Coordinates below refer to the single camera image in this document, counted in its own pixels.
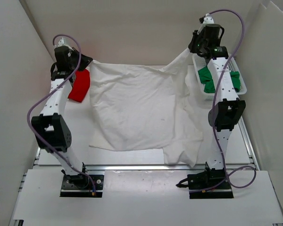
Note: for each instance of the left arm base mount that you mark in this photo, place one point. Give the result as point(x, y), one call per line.
point(81, 186)

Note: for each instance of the white t-shirt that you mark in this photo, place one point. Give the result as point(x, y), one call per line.
point(138, 107)

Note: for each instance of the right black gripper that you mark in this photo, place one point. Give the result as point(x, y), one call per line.
point(193, 47)

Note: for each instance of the red t-shirt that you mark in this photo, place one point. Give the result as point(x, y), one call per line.
point(81, 86)

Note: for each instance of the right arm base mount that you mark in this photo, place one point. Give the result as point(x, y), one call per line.
point(209, 184)

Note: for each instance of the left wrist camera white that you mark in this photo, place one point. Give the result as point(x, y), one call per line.
point(63, 42)

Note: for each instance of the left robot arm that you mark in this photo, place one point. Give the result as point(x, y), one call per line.
point(54, 135)

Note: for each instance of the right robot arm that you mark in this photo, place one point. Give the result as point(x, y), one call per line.
point(211, 63)

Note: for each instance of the aluminium rail front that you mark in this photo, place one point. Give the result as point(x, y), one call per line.
point(145, 167)

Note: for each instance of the white plastic basket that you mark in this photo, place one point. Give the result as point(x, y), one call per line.
point(199, 63)

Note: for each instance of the green garment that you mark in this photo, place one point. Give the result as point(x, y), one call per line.
point(206, 79)

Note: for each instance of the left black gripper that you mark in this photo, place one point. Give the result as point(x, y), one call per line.
point(85, 61)

